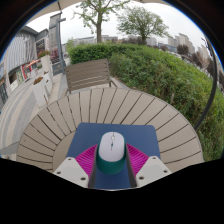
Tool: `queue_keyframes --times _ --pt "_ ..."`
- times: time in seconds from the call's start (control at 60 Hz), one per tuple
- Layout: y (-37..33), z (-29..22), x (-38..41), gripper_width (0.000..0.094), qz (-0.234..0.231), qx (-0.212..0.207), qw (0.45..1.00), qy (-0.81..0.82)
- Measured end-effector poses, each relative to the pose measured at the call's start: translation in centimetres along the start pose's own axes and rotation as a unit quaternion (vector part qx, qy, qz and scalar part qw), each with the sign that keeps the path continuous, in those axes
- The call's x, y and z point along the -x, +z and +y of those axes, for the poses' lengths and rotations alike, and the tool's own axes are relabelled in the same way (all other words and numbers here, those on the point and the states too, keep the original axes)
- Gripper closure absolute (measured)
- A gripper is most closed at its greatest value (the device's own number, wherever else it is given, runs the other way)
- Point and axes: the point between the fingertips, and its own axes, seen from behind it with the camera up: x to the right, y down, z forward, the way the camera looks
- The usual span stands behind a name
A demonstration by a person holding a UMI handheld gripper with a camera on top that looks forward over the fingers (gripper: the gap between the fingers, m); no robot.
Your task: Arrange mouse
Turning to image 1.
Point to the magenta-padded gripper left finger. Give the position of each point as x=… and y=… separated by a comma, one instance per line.
x=71, y=170

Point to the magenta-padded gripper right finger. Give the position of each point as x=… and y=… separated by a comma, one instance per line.
x=151, y=170

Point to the white and teal computer mouse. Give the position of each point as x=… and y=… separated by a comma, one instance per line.
x=111, y=148

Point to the blue rectangular mouse pad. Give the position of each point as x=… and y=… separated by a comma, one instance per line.
x=140, y=135

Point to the white square planter box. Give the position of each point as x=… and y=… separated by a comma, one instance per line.
x=40, y=93

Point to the dark curved umbrella pole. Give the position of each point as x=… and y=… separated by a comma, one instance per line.
x=210, y=100

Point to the brown slatted wooden chair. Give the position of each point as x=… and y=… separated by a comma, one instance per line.
x=87, y=74

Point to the tall white planter with flowers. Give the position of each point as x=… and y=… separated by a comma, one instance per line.
x=45, y=61

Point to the storefront building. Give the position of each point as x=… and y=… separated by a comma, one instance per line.
x=20, y=53

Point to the tall grey sign pillar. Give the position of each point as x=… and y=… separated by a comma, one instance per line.
x=55, y=43

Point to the distant apartment buildings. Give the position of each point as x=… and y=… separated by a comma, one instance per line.
x=183, y=39

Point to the bare-trunked sparse tree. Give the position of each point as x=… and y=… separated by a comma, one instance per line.
x=99, y=28

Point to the round leafy green tree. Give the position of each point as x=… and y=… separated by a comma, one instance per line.
x=142, y=21

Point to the beige patio umbrella canopy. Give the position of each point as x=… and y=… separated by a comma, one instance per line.
x=55, y=6

